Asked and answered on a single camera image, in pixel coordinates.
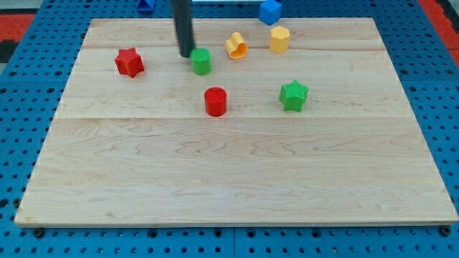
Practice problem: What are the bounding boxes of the green cylinder block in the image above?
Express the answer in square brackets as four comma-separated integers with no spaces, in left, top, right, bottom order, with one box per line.
[190,48,212,75]

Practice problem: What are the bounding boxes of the red cylinder block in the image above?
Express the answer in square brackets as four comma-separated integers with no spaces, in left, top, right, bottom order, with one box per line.
[204,87,227,117]

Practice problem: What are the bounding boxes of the green star block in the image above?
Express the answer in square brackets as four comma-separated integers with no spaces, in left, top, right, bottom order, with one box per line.
[279,80,309,113]

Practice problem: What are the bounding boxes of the light wooden board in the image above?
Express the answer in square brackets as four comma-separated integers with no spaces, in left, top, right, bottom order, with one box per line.
[15,18,458,228]

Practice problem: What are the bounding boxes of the yellow heart block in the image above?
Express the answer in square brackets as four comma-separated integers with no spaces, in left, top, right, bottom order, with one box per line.
[224,32,247,59]

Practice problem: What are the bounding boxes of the yellow hexagon block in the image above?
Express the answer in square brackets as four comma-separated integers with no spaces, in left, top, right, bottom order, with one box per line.
[269,26,290,53]

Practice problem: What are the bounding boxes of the red star block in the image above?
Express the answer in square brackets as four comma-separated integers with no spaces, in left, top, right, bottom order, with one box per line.
[115,47,144,78]

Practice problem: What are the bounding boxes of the blue cube block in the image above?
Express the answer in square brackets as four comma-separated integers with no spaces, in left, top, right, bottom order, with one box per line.
[258,0,282,25]

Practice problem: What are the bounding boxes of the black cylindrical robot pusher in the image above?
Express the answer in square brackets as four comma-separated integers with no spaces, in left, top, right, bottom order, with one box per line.
[171,0,195,58]

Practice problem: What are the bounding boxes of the blue triangle block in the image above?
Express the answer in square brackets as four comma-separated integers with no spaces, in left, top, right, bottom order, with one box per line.
[136,0,156,12]

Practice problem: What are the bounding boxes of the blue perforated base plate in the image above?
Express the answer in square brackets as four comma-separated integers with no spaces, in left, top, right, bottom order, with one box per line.
[1,0,458,257]

